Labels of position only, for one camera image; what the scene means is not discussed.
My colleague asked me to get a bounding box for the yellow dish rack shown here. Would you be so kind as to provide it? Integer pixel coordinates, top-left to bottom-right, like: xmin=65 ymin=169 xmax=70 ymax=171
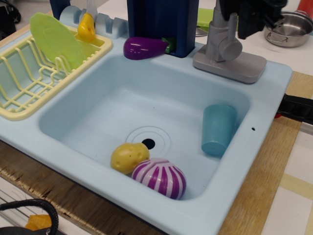
xmin=0 ymin=33 xmax=113 ymax=121

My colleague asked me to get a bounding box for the black object top left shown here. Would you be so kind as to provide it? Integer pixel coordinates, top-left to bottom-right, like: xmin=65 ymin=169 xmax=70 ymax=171
xmin=0 ymin=0 xmax=22 ymax=40

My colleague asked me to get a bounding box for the teal plastic cup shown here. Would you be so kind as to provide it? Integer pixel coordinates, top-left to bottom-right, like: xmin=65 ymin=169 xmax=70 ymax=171
xmin=201 ymin=104 xmax=237 ymax=157

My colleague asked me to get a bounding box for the yellow toy pear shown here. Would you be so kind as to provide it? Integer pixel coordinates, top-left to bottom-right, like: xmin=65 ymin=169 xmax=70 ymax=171
xmin=77 ymin=13 xmax=95 ymax=43

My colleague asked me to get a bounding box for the black braided cable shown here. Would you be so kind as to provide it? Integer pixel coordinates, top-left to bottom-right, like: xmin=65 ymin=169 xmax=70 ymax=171
xmin=0 ymin=198 xmax=59 ymax=235

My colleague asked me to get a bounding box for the black clamp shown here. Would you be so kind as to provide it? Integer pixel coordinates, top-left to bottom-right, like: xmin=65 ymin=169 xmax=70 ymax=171
xmin=275 ymin=94 xmax=313 ymax=125

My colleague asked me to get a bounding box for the steel pot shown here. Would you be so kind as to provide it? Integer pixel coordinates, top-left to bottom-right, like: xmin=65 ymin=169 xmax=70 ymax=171
xmin=264 ymin=11 xmax=313 ymax=47

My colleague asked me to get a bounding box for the purple toy eggplant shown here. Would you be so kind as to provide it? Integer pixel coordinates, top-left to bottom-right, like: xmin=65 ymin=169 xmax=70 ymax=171
xmin=123 ymin=36 xmax=177 ymax=60

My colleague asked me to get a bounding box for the grey toy faucet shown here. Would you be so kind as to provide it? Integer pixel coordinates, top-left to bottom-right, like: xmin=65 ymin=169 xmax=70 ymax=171
xmin=193 ymin=0 xmax=267 ymax=84

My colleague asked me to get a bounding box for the orange tape piece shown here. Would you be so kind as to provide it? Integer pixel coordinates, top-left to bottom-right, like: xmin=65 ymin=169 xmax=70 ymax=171
xmin=25 ymin=214 xmax=52 ymax=231

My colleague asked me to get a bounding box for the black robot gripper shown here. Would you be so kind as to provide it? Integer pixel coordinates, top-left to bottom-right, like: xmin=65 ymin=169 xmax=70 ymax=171
xmin=220 ymin=0 xmax=288 ymax=39

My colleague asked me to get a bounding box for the light blue utensil holder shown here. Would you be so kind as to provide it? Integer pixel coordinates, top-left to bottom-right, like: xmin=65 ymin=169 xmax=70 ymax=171
xmin=60 ymin=5 xmax=129 ymax=39

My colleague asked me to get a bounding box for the yellow toy potato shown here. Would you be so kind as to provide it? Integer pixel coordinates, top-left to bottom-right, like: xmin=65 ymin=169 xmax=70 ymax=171
xmin=110 ymin=142 xmax=150 ymax=174

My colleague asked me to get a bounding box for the grey faucet lever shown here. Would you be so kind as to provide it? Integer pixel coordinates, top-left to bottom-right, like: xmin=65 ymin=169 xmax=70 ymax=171
xmin=227 ymin=12 xmax=238 ymax=43

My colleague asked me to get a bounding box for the dark blue box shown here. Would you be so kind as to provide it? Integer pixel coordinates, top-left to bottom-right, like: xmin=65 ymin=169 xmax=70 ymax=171
xmin=127 ymin=0 xmax=199 ymax=58

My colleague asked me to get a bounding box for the light blue toy sink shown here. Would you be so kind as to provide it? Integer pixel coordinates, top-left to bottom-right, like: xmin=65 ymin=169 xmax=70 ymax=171
xmin=0 ymin=38 xmax=292 ymax=235

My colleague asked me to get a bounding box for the purple striped toy onion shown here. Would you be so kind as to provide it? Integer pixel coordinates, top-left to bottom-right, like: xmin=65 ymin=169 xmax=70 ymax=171
xmin=132 ymin=158 xmax=187 ymax=200

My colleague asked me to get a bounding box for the green toy ring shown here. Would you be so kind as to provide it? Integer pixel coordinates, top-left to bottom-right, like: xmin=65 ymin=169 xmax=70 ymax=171
xmin=197 ymin=7 xmax=216 ymax=28

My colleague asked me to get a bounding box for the green plastic plate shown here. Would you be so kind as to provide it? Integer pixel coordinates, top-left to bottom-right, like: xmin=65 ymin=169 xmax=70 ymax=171
xmin=30 ymin=13 xmax=86 ymax=69

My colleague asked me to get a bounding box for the red container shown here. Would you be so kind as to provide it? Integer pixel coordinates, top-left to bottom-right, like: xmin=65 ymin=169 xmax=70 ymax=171
xmin=297 ymin=0 xmax=313 ymax=15

